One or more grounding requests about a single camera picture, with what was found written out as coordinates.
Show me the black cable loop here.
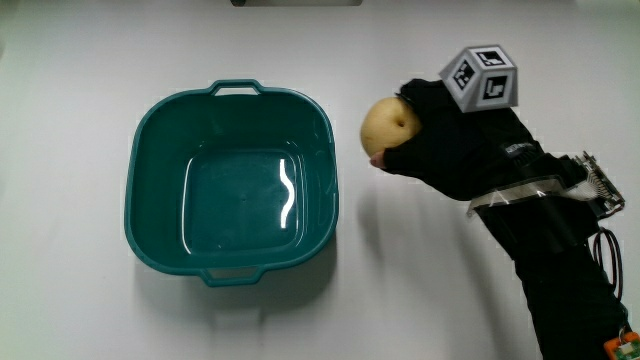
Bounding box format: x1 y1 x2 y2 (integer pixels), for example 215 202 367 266
592 227 625 302

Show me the teal plastic basin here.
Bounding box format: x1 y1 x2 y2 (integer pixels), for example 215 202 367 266
123 78 340 288

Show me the person's right hand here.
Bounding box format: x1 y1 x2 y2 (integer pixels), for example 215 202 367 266
369 44 546 203

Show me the white desk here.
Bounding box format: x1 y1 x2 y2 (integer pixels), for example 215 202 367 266
0 0 640 360

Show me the orange connector module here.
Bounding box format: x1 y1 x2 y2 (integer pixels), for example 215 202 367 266
603 330 640 360

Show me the person's right forearm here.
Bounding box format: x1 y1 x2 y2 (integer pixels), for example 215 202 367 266
467 149 632 360

